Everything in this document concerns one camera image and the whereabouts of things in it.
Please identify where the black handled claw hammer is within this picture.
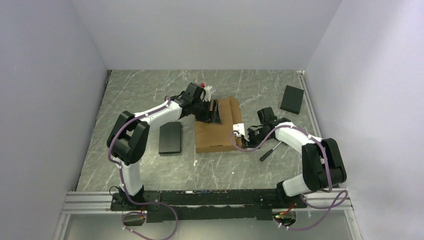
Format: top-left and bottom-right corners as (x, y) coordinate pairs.
(259, 141), (282, 162)

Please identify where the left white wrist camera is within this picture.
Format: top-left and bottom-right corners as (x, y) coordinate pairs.
(200, 82), (216, 102)

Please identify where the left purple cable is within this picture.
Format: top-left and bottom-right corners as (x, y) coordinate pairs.
(107, 95), (180, 240)

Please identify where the black square box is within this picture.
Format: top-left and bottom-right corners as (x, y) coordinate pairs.
(279, 85), (304, 115)

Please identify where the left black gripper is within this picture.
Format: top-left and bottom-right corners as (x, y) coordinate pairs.
(192, 99), (222, 126)

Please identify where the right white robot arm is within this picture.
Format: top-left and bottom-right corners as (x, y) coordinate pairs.
(244, 107), (347, 208)

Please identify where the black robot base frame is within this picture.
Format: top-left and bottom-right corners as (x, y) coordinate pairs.
(110, 187), (304, 223)

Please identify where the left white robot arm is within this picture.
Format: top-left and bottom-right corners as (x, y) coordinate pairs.
(106, 82), (222, 210)

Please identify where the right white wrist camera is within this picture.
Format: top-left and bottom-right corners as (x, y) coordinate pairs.
(232, 123), (248, 139)

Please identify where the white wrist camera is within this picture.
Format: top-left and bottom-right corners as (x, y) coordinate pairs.
(232, 123), (248, 139)
(200, 82), (216, 102)

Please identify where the black rectangular block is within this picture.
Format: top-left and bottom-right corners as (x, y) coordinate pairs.
(158, 121), (182, 156)

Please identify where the brown cardboard box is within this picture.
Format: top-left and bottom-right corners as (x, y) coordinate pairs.
(194, 96), (242, 154)

